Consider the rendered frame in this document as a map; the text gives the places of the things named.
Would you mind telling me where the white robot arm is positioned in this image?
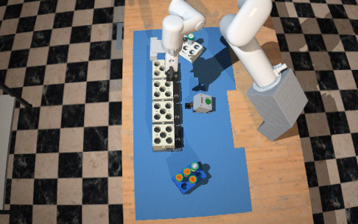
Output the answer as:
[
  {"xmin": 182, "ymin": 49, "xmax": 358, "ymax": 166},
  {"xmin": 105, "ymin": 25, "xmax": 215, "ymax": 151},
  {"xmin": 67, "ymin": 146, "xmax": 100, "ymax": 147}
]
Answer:
[{"xmin": 150, "ymin": 0, "xmax": 287, "ymax": 92}]

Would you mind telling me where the white bucket adapter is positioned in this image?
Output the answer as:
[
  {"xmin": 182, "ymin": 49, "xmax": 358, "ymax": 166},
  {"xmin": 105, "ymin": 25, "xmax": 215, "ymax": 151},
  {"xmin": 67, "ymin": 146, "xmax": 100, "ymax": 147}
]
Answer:
[
  {"xmin": 152, "ymin": 124, "xmax": 175, "ymax": 150},
  {"xmin": 152, "ymin": 80, "xmax": 173, "ymax": 102},
  {"xmin": 152, "ymin": 101, "xmax": 174, "ymax": 125},
  {"xmin": 152, "ymin": 60, "xmax": 167, "ymax": 80}
]

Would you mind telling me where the white tube rack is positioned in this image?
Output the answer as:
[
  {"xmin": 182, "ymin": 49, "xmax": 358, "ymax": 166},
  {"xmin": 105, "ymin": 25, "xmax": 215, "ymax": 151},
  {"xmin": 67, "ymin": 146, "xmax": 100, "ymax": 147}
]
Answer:
[{"xmin": 179, "ymin": 35, "xmax": 202, "ymax": 63}]

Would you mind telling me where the blue bench mat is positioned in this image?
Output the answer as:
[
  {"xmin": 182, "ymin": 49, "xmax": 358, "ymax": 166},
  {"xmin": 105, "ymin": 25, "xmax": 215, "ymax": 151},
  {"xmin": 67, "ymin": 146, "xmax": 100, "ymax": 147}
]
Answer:
[{"xmin": 133, "ymin": 27, "xmax": 252, "ymax": 220}]

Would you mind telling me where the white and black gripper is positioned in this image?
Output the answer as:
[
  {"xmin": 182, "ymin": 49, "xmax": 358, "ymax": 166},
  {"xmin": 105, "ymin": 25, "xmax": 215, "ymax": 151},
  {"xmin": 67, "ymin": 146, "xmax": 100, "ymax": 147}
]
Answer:
[{"xmin": 165, "ymin": 51, "xmax": 180, "ymax": 82}]

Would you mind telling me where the blue tube rack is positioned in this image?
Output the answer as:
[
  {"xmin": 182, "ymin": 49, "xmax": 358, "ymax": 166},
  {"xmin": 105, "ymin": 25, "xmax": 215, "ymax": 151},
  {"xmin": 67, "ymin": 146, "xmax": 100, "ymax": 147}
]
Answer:
[{"xmin": 172, "ymin": 167, "xmax": 206, "ymax": 194}]

